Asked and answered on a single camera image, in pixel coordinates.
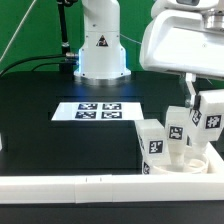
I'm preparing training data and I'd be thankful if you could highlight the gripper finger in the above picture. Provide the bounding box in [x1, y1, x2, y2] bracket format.
[183, 73, 201, 110]

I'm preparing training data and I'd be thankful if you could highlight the white block at left edge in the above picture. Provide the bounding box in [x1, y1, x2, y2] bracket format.
[0, 133, 3, 151]

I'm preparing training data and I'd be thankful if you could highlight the black cable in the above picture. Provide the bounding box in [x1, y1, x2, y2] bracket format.
[0, 54, 79, 78]

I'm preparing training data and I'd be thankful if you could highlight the white marker tag sheet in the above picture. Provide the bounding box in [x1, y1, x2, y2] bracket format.
[52, 102, 143, 121]

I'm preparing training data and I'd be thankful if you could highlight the white round stool seat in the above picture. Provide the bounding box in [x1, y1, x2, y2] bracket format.
[142, 153, 209, 175]

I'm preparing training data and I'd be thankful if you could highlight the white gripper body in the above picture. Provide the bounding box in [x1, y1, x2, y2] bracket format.
[140, 0, 224, 79]

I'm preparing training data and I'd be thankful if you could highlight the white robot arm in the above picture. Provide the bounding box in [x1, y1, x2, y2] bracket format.
[74, 0, 224, 108]

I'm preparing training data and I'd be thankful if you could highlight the thin white rod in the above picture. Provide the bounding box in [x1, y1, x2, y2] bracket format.
[0, 0, 37, 64]

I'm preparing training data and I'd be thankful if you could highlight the white L-shaped fence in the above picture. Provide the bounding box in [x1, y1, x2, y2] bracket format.
[0, 145, 224, 204]

